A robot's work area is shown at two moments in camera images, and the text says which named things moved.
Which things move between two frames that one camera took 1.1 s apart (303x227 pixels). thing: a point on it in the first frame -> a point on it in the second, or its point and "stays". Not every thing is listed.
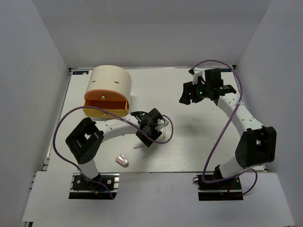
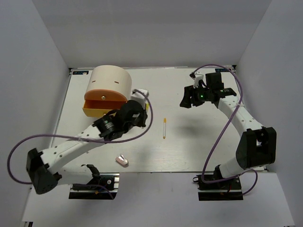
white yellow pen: (164, 133) stays
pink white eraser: (122, 161) stays
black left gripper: (146, 141) -> (144, 117)
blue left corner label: (80, 72) stays
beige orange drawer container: (110, 88) stays
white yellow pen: (135, 147) -> (147, 106)
